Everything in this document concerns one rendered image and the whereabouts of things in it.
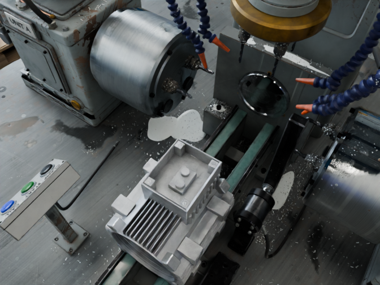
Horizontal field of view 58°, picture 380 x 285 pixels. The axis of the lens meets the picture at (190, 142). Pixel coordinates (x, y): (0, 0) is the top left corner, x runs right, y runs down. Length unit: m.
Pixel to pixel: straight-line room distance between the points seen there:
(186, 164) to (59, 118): 0.63
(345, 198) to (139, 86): 0.51
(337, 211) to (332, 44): 0.40
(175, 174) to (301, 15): 0.36
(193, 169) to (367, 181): 0.33
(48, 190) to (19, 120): 0.54
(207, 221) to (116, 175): 0.44
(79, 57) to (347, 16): 0.65
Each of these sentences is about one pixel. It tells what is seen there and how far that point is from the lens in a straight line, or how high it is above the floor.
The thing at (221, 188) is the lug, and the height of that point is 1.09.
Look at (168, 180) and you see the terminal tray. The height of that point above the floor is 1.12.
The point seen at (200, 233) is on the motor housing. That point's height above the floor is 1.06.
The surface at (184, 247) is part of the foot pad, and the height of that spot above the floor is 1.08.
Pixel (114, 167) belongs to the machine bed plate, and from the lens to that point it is 1.06.
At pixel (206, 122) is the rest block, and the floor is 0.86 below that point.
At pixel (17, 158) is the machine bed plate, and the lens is 1.17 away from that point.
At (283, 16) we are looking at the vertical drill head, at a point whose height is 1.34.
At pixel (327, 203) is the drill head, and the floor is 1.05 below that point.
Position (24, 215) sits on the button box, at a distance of 0.75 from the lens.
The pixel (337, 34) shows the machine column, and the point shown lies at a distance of 0.92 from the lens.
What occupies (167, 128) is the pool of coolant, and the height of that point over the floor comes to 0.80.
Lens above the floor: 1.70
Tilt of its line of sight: 56 degrees down
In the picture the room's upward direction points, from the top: 1 degrees clockwise
